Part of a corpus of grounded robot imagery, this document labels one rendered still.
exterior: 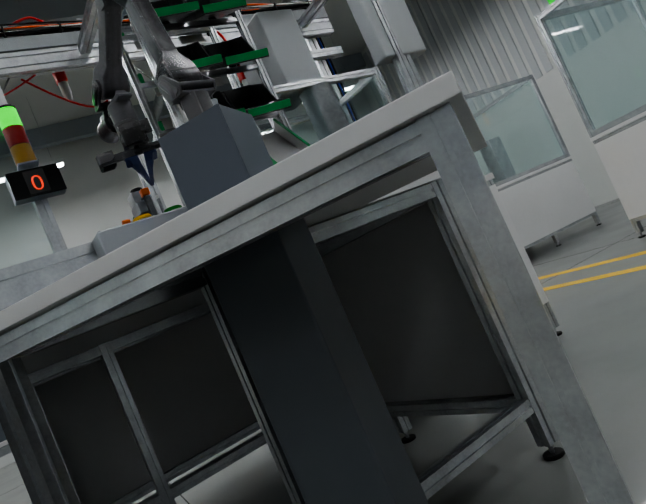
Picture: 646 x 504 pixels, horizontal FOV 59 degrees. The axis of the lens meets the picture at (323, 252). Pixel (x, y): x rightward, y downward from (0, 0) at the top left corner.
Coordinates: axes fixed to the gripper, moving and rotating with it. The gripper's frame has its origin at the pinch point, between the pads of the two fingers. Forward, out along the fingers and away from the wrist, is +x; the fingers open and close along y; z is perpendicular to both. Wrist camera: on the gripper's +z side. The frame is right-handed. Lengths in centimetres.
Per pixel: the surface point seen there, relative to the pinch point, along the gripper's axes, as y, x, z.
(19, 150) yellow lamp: -25.3, -20.0, -15.5
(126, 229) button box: -9.0, 14.5, 15.4
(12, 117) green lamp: -24.0, -28.7, -15.8
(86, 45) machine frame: 4, -96, -114
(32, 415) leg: -35, 41, 24
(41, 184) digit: -23.6, -10.2, -15.7
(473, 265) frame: 72, 52, -9
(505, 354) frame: 70, 78, -10
